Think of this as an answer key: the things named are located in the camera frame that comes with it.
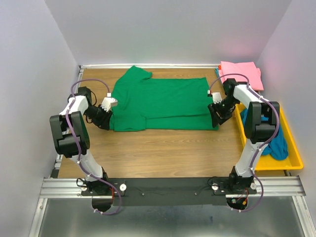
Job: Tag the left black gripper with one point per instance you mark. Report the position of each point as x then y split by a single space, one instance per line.
104 121

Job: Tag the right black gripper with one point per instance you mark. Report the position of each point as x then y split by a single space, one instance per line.
223 117

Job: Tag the green t shirt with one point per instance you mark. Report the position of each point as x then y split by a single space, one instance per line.
148 103

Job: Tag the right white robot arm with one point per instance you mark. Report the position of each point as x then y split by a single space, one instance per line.
260 128

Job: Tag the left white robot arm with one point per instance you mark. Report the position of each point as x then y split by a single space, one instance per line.
71 138

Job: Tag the teal folded t shirt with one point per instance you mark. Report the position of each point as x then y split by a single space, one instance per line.
219 73

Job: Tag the blue crumpled t shirt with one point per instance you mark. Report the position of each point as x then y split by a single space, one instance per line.
277 148

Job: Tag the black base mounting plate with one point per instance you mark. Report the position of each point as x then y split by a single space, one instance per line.
167 192

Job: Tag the yellow plastic bin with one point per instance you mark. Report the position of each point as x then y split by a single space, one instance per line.
268 163

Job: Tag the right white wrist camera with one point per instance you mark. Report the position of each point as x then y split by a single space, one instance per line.
215 97

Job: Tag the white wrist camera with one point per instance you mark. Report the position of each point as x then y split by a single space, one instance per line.
215 97
109 102

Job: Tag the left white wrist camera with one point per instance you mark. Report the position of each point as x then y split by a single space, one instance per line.
109 102

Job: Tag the aluminium frame rail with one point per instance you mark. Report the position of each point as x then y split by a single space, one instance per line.
279 211

